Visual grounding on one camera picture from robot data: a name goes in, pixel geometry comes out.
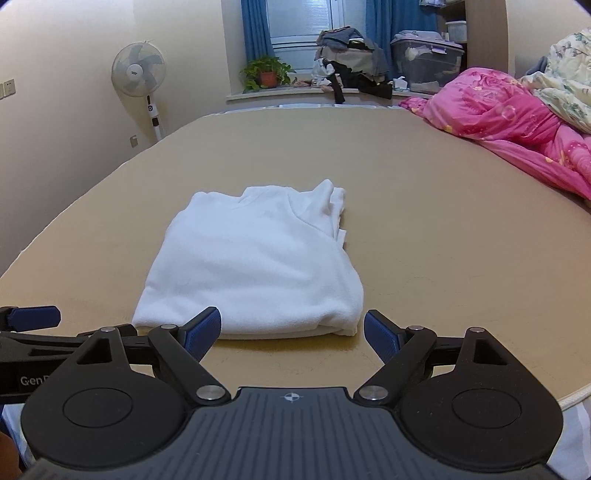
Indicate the white wall switch plate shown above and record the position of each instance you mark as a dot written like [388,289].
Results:
[8,88]

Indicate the pink floral quilt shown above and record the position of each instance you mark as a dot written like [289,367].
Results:
[498,110]

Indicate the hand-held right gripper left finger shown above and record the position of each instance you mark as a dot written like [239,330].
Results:
[201,332]

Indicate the pile of dark clothes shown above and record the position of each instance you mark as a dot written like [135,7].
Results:
[355,60]

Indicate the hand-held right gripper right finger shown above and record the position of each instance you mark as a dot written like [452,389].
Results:
[383,334]

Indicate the tissue box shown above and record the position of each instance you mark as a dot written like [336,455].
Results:
[400,84]

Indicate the blue curtain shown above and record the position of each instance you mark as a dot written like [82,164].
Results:
[401,18]
[256,32]

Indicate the white standing fan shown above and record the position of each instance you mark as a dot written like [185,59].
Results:
[138,69]

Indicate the white floral quilt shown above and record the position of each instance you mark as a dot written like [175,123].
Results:
[568,83]

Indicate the small pink cloth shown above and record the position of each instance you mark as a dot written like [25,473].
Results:
[302,84]

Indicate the white windowsill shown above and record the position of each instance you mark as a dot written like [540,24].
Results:
[258,96]

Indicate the white framed window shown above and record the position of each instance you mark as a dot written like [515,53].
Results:
[304,27]

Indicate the clear plastic storage bin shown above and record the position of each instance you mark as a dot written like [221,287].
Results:
[429,64]

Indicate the potted green plant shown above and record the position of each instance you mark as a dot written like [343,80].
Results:
[268,77]

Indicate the white plastic shelf bin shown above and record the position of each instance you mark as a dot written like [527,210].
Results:
[457,31]

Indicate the wooden shelf unit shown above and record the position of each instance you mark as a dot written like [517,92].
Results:
[485,37]

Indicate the white shirt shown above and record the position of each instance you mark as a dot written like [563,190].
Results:
[254,267]

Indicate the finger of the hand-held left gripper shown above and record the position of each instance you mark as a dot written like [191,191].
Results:
[46,344]
[34,318]

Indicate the dark blue cloth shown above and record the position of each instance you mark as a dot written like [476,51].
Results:
[538,65]

